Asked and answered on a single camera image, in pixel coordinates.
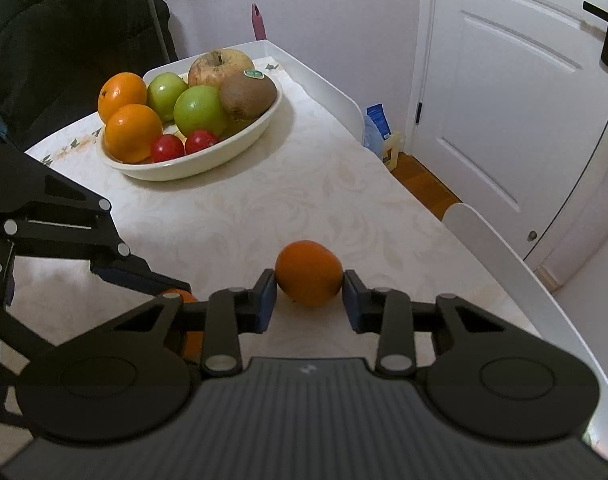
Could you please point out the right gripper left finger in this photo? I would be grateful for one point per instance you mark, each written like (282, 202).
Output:
(229, 313)

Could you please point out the white panel door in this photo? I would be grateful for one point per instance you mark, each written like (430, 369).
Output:
(514, 103)

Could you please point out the floral white tablecloth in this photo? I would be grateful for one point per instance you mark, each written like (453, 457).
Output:
(314, 414)

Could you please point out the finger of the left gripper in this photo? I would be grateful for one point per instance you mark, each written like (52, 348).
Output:
(134, 273)

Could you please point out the small tangerine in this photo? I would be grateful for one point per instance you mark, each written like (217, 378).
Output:
(179, 339)
(308, 273)

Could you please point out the brown kiwi with sticker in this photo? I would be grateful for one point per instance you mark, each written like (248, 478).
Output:
(247, 95)

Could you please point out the white tray table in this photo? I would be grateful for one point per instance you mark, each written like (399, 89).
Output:
(548, 328)

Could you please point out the large orange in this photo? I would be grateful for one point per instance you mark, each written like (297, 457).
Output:
(120, 90)
(130, 133)

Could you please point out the russet brown apple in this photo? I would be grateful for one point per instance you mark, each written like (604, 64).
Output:
(214, 67)

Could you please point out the red cherry tomato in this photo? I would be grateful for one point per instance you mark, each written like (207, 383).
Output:
(167, 147)
(199, 140)

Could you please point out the green apple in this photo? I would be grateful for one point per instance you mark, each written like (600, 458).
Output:
(199, 108)
(163, 92)

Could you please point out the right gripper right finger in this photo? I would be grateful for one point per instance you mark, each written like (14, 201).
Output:
(387, 313)

